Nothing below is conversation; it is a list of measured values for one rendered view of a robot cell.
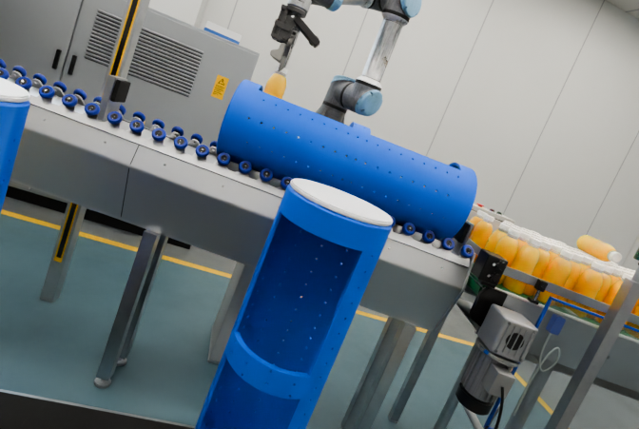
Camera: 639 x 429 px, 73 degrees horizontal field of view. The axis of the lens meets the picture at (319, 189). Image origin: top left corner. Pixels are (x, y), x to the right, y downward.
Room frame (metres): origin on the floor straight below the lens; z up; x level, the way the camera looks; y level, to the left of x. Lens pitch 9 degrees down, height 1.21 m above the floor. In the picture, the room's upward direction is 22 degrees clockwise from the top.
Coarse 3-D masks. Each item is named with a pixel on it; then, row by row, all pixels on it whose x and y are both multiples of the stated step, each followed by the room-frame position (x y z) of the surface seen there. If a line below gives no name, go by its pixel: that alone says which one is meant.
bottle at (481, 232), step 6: (480, 222) 1.68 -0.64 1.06; (486, 222) 1.68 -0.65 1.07; (492, 222) 1.68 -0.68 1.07; (474, 228) 1.69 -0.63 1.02; (480, 228) 1.66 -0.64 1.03; (486, 228) 1.66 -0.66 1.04; (492, 228) 1.67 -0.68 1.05; (474, 234) 1.67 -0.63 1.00; (480, 234) 1.66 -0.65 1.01; (486, 234) 1.66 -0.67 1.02; (474, 240) 1.66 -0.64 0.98; (480, 240) 1.66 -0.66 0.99; (486, 240) 1.66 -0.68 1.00; (480, 246) 1.66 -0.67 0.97; (474, 258) 1.66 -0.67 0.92
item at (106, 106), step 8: (112, 80) 1.42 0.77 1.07; (120, 80) 1.44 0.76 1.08; (112, 88) 1.43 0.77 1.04; (120, 88) 1.45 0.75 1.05; (128, 88) 1.51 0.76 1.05; (104, 96) 1.42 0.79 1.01; (112, 96) 1.43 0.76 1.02; (120, 96) 1.46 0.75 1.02; (104, 104) 1.42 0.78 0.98; (112, 104) 1.46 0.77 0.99; (120, 104) 1.52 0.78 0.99; (104, 112) 1.42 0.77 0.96; (104, 120) 1.43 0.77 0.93
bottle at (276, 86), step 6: (276, 72) 1.50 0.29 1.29; (270, 78) 1.49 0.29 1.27; (276, 78) 1.48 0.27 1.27; (282, 78) 1.49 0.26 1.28; (270, 84) 1.48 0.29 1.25; (276, 84) 1.48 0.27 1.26; (282, 84) 1.49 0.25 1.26; (264, 90) 1.49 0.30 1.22; (270, 90) 1.48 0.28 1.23; (276, 90) 1.48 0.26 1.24; (282, 90) 1.50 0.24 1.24; (276, 96) 1.48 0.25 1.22
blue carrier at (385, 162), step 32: (256, 96) 1.41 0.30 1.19; (224, 128) 1.37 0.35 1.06; (256, 128) 1.37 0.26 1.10; (288, 128) 1.39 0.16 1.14; (320, 128) 1.42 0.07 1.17; (352, 128) 1.46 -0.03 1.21; (256, 160) 1.41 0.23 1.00; (288, 160) 1.39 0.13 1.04; (320, 160) 1.39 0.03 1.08; (352, 160) 1.40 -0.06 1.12; (384, 160) 1.42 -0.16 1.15; (416, 160) 1.46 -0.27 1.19; (352, 192) 1.43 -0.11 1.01; (384, 192) 1.42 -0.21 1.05; (416, 192) 1.42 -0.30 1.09; (448, 192) 1.44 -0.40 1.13; (416, 224) 1.48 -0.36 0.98; (448, 224) 1.45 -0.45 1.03
